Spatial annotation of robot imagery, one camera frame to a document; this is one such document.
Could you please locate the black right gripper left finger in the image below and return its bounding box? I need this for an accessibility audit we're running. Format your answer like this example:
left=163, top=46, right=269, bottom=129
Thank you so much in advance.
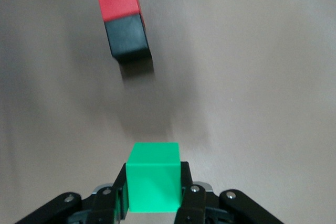
left=14, top=162, right=130, bottom=224

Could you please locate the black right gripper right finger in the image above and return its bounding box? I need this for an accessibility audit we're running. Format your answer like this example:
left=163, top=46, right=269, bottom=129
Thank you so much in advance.
left=175, top=161, right=286, bottom=224

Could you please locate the green cube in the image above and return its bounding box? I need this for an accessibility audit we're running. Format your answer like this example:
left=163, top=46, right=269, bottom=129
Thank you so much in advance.
left=125, top=142, right=183, bottom=214

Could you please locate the black cube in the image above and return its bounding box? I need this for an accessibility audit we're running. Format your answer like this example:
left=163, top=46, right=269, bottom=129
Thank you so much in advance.
left=104, top=14, right=153, bottom=66

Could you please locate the brown table mat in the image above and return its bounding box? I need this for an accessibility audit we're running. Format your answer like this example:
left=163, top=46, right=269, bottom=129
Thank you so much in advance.
left=0, top=0, right=336, bottom=224

